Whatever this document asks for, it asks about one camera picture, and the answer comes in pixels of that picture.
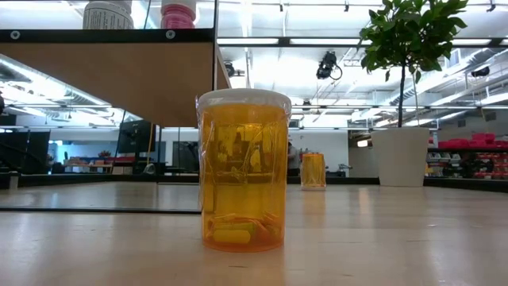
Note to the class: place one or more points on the black hanging ceiling camera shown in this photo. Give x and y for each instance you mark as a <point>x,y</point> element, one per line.
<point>327,65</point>

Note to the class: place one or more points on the green plant white pot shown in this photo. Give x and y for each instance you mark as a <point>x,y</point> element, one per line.
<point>401,159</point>

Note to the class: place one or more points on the wooden shelf black frame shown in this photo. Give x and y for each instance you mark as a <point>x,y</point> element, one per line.
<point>119,79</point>

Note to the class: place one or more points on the black ceiling beam with lights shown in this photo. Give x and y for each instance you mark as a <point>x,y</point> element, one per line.
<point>317,41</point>

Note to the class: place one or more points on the person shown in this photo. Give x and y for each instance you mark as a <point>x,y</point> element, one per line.
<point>293,159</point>

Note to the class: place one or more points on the black cabinet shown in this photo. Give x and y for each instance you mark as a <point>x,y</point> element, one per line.
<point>24,151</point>

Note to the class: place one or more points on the shelf with red bins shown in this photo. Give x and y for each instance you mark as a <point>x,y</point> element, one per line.
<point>484,143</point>

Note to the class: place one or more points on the black aluminium table frame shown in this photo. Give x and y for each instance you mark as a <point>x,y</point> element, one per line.
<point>337,180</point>

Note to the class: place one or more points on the pink bottle white cap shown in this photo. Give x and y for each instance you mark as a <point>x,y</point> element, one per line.
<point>178,18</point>

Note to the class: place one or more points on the white medicine bottle white cap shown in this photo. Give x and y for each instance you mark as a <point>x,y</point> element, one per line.
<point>107,16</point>

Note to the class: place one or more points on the black computer monitor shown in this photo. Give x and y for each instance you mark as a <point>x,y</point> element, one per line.
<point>137,137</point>

